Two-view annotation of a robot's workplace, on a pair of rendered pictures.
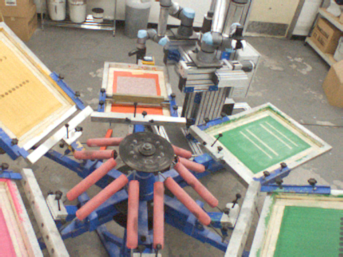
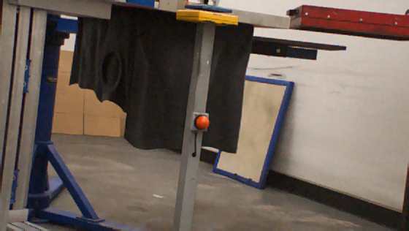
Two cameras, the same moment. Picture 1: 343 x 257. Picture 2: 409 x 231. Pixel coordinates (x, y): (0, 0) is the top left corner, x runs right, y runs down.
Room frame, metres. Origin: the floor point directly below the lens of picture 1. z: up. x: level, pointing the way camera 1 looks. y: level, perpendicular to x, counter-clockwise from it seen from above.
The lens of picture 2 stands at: (4.94, -1.02, 0.83)
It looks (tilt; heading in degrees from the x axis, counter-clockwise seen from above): 4 degrees down; 154
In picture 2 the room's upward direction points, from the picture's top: 7 degrees clockwise
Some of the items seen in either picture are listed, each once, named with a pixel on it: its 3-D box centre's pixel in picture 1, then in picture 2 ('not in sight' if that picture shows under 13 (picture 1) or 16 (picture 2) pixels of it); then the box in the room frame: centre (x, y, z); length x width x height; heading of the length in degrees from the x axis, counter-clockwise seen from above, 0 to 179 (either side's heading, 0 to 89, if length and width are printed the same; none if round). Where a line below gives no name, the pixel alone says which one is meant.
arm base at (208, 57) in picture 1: (206, 53); not in sight; (2.50, -0.53, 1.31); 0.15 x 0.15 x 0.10
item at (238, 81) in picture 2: not in sight; (188, 85); (2.65, 0.03, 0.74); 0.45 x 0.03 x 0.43; 95
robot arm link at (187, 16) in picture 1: (187, 16); not in sight; (2.98, -0.38, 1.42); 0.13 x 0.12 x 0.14; 48
